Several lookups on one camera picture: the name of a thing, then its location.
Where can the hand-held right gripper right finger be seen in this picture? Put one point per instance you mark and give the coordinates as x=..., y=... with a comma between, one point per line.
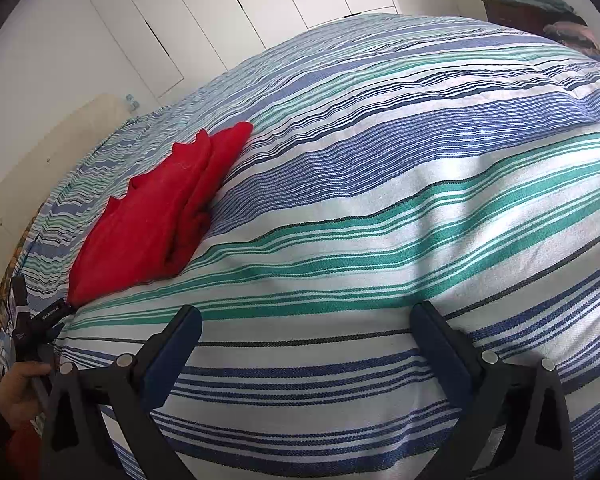
x=440, y=355

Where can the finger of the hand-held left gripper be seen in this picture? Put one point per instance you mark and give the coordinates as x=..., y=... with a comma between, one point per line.
x=68, y=308

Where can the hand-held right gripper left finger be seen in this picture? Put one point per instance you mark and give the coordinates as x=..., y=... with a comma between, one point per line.
x=172, y=360

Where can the red t-shirt with white print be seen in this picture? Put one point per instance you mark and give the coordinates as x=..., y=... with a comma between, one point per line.
x=145, y=220

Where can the pink and dark clothes pile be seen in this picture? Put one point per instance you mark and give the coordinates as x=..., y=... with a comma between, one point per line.
x=575, y=37

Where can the person's left hand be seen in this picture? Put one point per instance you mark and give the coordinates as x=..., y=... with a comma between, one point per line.
x=17, y=395

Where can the orange floral cloth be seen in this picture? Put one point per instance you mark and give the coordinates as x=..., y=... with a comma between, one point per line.
x=10, y=280

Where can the orange red cloth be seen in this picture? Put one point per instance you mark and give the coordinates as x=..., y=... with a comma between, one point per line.
x=27, y=452

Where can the blue green striped blanket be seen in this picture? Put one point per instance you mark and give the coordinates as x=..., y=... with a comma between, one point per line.
x=380, y=185

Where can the white wardrobe doors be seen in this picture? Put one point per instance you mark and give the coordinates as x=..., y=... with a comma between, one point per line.
x=205, y=0

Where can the dark wooden dresser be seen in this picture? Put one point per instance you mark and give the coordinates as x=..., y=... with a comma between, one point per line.
x=510, y=12

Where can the small blue wall fitting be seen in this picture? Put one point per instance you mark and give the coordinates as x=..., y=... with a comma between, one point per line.
x=131, y=101

